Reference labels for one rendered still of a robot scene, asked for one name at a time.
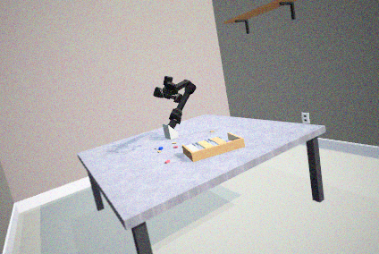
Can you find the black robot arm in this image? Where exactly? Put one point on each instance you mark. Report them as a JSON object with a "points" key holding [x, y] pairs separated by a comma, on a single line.
{"points": [[189, 89]]}

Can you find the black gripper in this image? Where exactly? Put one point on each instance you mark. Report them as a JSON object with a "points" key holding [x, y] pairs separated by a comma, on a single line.
{"points": [[167, 94]]}

